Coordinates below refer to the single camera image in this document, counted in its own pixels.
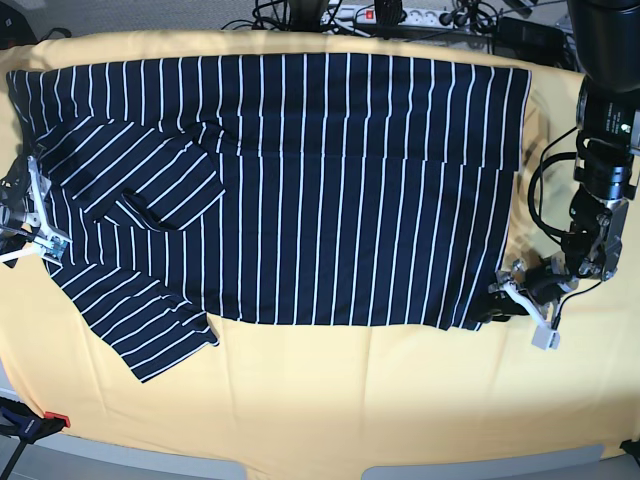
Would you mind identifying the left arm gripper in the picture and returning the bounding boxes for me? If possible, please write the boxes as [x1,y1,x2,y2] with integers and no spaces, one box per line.
[488,252,579,323]

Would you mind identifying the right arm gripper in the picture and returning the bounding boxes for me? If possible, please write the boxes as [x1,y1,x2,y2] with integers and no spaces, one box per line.
[0,155,63,268]

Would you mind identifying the navy white striped T-shirt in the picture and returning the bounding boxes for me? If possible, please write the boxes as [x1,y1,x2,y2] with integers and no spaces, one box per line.
[6,53,531,382]

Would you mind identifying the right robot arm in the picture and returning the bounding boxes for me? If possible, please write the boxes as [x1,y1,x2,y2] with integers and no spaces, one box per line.
[1,156,563,330]

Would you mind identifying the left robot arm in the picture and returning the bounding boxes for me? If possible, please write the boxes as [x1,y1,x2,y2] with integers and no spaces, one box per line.
[490,1,639,306]

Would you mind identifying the blue red table clamp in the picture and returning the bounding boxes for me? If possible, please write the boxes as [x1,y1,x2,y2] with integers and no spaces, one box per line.
[1,397,71,480]

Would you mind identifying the black clamp at right corner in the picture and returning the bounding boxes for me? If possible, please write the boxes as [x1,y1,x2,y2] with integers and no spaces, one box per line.
[619,439,640,464]

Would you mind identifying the black power adapter brick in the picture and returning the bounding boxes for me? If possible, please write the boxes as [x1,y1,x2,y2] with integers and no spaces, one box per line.
[493,17,565,66]

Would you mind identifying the yellow table cloth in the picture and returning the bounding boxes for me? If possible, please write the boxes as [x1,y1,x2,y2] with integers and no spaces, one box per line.
[1,32,639,479]

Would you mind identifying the white power strip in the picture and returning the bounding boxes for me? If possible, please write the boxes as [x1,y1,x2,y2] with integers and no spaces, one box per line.
[321,2,459,30]

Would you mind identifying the tangled black cables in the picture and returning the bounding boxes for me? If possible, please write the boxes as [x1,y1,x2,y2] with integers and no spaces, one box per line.
[219,0,576,56]

